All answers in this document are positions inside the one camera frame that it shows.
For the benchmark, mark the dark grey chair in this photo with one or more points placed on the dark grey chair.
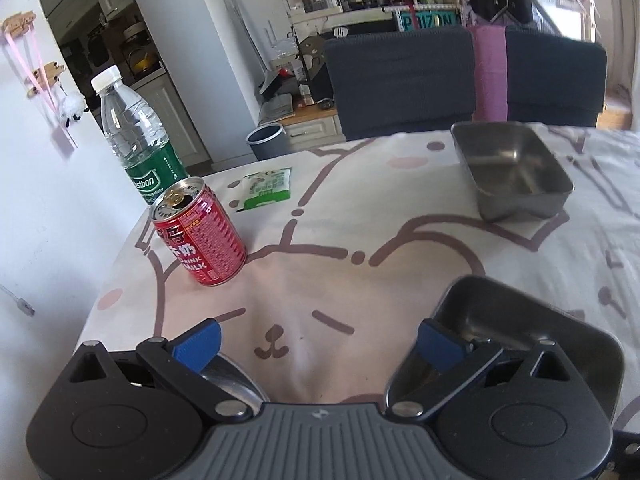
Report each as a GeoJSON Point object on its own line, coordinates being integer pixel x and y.
{"type": "Point", "coordinates": [395, 82]}
{"type": "Point", "coordinates": [554, 80]}

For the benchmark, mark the teal prizon sign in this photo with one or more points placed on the teal prizon sign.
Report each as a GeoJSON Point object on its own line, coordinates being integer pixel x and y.
{"type": "Point", "coordinates": [424, 19]}

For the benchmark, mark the cartoon printed tablecloth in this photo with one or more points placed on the cartoon printed tablecloth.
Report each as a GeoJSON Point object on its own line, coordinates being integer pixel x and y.
{"type": "Point", "coordinates": [338, 277]}

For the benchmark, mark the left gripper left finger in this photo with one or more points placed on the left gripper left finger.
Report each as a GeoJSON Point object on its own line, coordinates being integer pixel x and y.
{"type": "Point", "coordinates": [192, 367]}

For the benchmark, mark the pink cushion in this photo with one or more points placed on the pink cushion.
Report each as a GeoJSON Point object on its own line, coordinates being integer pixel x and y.
{"type": "Point", "coordinates": [490, 73]}

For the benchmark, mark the right dark grey chair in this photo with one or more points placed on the right dark grey chair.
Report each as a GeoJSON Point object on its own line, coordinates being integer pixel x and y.
{"type": "Point", "coordinates": [554, 80]}

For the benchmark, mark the green white snack packet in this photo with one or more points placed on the green white snack packet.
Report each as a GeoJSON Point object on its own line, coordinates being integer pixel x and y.
{"type": "Point", "coordinates": [264, 188]}

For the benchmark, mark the left dark grey chair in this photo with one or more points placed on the left dark grey chair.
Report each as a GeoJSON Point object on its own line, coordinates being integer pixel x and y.
{"type": "Point", "coordinates": [395, 82]}

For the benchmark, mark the red milk drink can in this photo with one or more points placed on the red milk drink can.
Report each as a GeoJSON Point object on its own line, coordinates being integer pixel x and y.
{"type": "Point", "coordinates": [197, 230]}

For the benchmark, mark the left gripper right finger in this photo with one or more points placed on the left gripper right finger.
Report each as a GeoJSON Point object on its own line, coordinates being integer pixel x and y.
{"type": "Point", "coordinates": [437, 368]}

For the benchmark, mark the clear water bottle green label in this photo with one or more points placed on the clear water bottle green label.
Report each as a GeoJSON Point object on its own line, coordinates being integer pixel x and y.
{"type": "Point", "coordinates": [137, 136]}

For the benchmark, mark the rectangular steel tray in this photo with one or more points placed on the rectangular steel tray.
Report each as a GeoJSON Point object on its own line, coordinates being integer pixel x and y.
{"type": "Point", "coordinates": [513, 173]}
{"type": "Point", "coordinates": [557, 373]}

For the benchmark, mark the grey trash bin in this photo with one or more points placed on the grey trash bin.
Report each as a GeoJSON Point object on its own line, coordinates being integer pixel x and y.
{"type": "Point", "coordinates": [269, 141]}

